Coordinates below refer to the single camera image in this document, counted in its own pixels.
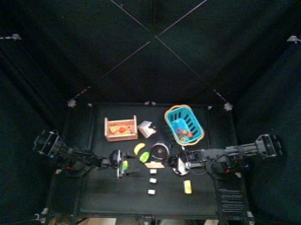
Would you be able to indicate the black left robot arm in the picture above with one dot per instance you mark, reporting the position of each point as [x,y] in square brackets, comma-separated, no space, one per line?
[59,146]

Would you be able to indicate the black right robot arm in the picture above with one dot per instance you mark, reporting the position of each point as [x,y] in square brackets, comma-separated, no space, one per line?
[250,148]

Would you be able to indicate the tan wooden toy cleaver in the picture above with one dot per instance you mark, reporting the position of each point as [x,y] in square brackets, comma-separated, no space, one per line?
[154,165]

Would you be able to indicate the green toy vegetable yellow end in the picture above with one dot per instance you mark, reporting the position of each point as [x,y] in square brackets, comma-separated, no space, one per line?
[124,165]

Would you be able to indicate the light green toy vegetable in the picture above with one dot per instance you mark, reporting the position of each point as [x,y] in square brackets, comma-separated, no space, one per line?
[143,157]

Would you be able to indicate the yellow toy banana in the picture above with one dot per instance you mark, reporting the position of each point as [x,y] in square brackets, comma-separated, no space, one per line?
[138,148]

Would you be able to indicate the black toy pot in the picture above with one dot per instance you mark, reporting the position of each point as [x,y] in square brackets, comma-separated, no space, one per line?
[159,151]

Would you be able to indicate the white toy sushi roll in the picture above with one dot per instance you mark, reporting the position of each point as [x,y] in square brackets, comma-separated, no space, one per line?
[152,171]
[151,192]
[152,180]

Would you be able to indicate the yellow toy block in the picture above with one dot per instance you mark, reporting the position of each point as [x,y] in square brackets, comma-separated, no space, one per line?
[187,186]

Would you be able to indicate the orange toy food piece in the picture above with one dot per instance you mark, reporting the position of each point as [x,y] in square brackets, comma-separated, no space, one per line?
[190,135]
[182,139]

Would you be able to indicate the wooden toy crate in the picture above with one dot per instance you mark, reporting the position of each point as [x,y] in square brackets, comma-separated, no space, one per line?
[120,136]

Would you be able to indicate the brown toy food piece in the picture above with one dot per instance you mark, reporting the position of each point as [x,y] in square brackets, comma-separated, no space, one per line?
[183,132]

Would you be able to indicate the orange red toy fruit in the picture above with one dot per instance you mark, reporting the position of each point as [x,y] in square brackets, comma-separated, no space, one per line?
[122,129]

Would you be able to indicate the yellow toy fruit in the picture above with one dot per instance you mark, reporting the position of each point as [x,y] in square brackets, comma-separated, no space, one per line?
[114,129]

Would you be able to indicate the teal basket orange rim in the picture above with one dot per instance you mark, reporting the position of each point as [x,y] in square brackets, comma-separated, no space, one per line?
[183,123]

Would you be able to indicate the grey metal frame bracket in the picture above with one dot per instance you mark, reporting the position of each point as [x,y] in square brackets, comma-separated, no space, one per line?
[15,37]
[71,103]
[227,106]
[148,103]
[293,38]

